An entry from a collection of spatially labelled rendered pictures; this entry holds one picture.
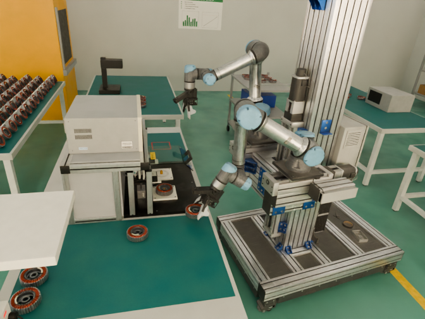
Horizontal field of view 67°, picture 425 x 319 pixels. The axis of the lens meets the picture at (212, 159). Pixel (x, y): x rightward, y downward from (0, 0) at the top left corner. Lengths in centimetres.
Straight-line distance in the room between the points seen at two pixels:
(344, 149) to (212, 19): 541
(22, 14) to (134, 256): 430
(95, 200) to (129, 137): 39
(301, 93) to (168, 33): 533
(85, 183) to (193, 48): 573
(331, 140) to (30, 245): 180
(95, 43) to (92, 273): 595
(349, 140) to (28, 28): 451
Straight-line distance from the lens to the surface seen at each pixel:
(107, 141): 185
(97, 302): 155
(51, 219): 125
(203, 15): 724
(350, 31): 209
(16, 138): 318
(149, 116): 355
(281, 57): 788
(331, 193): 202
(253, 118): 159
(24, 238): 120
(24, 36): 548
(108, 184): 183
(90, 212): 194
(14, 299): 162
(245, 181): 179
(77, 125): 183
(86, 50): 723
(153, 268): 164
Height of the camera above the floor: 192
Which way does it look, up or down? 27 degrees down
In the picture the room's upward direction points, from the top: 4 degrees clockwise
